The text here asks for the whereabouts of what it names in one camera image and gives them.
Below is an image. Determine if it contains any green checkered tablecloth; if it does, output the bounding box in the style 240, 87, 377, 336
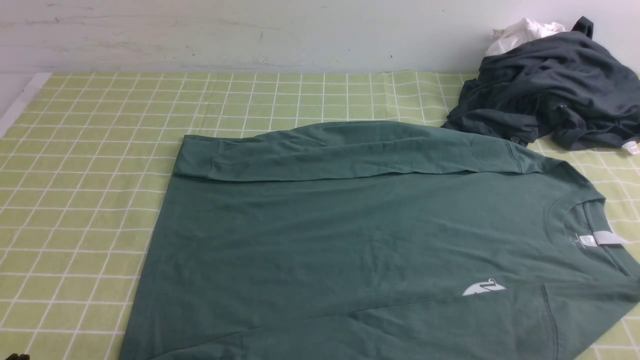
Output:
0, 70, 640, 360

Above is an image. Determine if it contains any green long-sleeved shirt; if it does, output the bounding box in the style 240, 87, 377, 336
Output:
119, 120, 639, 360

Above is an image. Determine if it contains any dark grey crumpled garment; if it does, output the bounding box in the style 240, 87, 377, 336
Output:
443, 17, 640, 155

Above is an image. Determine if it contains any white crumpled garment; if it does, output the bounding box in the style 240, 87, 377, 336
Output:
485, 18, 567, 57

